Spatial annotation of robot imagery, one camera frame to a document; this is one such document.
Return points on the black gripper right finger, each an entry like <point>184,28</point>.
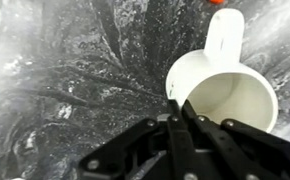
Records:
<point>251,150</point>

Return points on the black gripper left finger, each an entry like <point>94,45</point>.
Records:
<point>151,150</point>

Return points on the white ceramic mug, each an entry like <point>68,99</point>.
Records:
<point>225,76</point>

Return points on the red and white marker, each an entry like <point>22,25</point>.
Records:
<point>216,1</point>

